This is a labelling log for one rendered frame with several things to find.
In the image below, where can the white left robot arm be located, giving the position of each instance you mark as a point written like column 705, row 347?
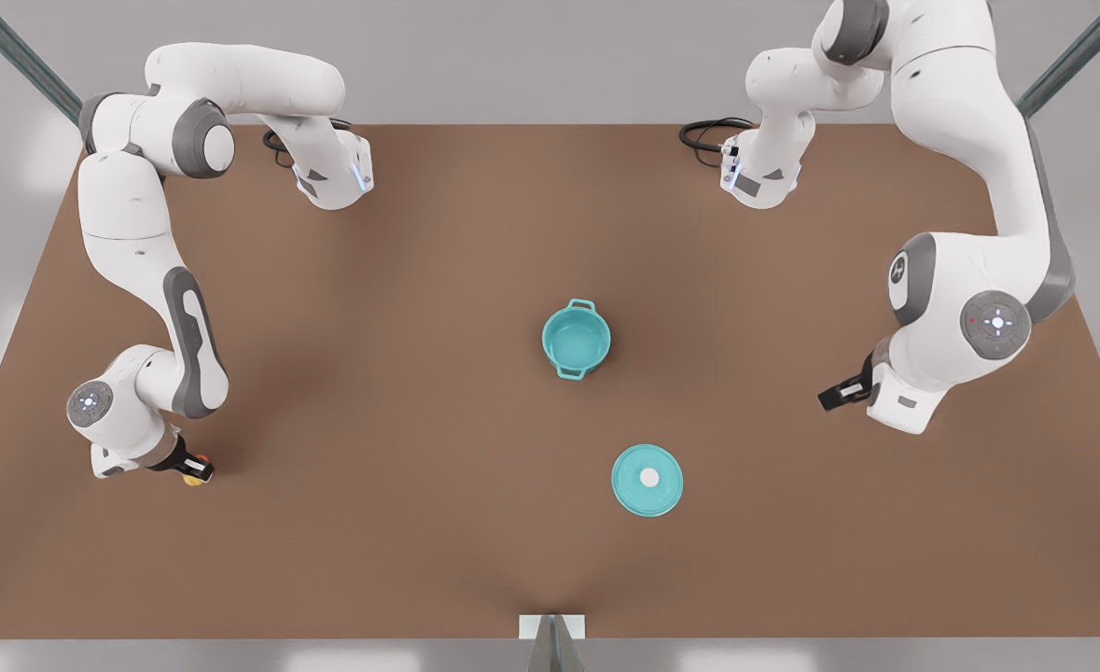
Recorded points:
column 960, row 112

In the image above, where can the silver frame post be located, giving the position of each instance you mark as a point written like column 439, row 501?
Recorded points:
column 18, row 58
column 551, row 642
column 1077, row 51

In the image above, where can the yellow potato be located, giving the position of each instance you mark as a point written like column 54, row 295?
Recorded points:
column 195, row 482

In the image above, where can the teal pot lid white knob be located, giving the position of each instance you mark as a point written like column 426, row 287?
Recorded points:
column 647, row 480

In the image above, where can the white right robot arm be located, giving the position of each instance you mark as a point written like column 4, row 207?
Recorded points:
column 125, row 215

